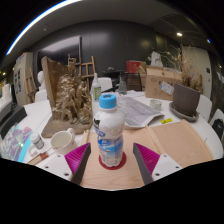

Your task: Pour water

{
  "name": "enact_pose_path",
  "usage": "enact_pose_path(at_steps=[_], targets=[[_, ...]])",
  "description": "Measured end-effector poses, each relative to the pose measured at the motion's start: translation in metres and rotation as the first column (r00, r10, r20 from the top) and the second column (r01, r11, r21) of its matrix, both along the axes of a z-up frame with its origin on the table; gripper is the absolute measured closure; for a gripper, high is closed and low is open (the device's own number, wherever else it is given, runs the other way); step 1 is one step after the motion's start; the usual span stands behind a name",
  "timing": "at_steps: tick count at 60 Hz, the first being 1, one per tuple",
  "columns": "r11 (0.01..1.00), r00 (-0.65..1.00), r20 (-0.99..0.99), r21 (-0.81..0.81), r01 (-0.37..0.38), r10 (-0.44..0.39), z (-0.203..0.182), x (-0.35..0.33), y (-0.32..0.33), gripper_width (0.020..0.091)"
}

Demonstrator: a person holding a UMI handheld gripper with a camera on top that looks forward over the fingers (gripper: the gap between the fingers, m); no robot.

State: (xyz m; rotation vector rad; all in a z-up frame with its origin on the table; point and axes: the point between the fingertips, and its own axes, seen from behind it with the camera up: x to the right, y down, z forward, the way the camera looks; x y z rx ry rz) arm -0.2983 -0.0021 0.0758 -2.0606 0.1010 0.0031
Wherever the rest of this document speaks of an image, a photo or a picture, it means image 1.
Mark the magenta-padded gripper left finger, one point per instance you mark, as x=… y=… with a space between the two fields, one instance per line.
x=75 y=160

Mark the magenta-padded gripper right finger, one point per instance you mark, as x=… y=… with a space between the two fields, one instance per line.
x=150 y=160

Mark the white bottle with blue cap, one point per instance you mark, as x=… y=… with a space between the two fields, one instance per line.
x=109 y=133

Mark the white ceramic mug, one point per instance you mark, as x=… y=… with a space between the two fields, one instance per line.
x=61 y=141

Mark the flat round red coaster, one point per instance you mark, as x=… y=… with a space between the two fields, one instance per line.
x=122 y=161

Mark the wooden red-tipped stick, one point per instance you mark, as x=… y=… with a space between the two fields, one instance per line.
x=40 y=157

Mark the small white-lidded paint jar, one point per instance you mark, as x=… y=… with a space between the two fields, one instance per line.
x=37 y=141

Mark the yellow tag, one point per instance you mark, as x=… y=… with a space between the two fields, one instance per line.
x=166 y=120

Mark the folded grey newspaper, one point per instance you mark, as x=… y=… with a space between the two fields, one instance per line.
x=136 y=111

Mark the grey round plant saucer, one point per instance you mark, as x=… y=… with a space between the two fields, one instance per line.
x=176 y=113

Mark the small clear glass jar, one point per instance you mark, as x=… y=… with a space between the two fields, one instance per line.
x=155 y=105

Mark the golden figure sculpture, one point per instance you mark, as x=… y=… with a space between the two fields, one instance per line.
x=70 y=103

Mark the purple colourful print sheet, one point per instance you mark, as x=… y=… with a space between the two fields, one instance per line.
x=15 y=143

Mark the dried plant in grey pot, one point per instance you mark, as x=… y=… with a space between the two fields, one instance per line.
x=186 y=98

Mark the large black flat box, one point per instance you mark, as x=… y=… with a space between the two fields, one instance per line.
x=13 y=121

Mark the white spray bottle green label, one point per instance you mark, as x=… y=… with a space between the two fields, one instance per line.
x=96 y=90

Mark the black backpack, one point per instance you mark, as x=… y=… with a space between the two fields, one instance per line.
x=218 y=128

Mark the brown cardboard box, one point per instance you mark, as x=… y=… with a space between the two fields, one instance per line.
x=158 y=83

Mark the clear glass flask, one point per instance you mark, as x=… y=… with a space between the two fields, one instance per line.
x=122 y=87

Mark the white plaster bust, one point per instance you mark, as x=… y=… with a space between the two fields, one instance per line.
x=40 y=80

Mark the wooden easel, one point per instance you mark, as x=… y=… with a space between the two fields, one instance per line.
x=87 y=68

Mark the red box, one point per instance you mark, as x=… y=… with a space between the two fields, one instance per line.
x=133 y=66

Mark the white cabinet with pictures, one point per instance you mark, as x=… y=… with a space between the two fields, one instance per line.
x=21 y=78

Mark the white plaster figure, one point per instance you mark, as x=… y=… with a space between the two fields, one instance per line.
x=156 y=60

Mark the round ceiling spotlights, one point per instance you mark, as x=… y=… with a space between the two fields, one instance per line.
x=179 y=34

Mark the long white ceiling light panel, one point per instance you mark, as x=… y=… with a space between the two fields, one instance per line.
x=36 y=20

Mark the black wall screen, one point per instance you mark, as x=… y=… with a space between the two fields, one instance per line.
x=60 y=50

